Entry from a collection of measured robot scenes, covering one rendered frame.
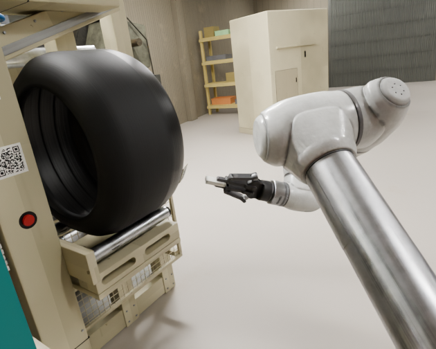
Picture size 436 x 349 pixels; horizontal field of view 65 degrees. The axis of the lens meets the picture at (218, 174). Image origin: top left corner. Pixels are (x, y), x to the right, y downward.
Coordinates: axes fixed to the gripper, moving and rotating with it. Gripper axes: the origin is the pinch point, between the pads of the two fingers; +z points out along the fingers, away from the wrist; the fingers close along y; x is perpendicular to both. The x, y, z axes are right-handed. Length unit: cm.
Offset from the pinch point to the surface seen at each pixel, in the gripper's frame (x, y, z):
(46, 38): 46, -16, 67
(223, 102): 724, 280, -188
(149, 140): -10.2, -16.9, 25.4
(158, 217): -5.8, 15.3, 16.4
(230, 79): 732, 222, -186
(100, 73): -1, -28, 41
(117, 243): -19.2, 15.6, 28.1
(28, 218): -24, 5, 51
